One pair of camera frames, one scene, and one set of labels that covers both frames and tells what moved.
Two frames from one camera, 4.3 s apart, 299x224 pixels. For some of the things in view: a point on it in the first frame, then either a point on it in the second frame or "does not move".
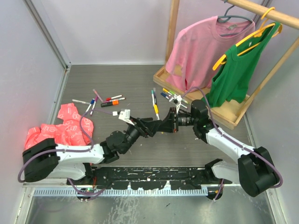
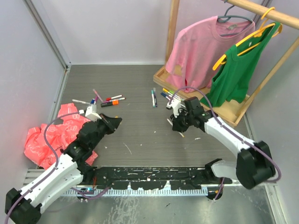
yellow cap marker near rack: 167,91 does not move
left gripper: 145,126 -> 111,123
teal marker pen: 153,97 does not move
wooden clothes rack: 232,114 does not move
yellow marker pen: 155,108 -> 169,122
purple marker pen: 155,96 does not move
